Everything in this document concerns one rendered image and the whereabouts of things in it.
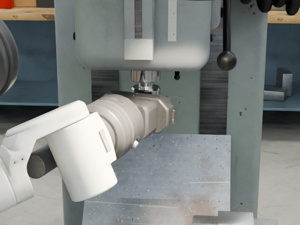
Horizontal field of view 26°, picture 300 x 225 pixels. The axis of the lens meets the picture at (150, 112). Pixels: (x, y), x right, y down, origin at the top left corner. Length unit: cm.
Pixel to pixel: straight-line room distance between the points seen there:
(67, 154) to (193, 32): 26
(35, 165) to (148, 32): 24
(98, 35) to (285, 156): 353
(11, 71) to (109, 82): 86
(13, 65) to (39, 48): 488
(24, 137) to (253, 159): 78
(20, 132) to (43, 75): 469
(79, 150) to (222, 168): 67
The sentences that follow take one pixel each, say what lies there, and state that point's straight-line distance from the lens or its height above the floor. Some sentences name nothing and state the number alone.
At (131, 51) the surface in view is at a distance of 90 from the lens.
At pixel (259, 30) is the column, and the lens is 141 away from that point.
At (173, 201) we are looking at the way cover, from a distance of 144.
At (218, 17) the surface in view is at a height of 137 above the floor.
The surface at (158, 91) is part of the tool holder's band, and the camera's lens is 104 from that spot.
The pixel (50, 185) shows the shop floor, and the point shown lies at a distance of 391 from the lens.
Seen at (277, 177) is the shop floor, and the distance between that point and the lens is 405.
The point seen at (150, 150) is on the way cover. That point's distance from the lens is 145.
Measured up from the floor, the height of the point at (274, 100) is 23.
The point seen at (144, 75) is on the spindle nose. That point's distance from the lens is 102.
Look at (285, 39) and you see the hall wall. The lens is 533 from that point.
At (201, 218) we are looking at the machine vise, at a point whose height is 101.
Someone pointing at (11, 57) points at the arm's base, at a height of 142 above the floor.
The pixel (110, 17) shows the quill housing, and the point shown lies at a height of 139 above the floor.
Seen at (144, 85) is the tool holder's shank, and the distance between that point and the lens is 103.
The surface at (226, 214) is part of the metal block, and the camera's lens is 113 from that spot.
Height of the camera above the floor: 153
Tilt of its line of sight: 17 degrees down
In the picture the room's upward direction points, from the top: straight up
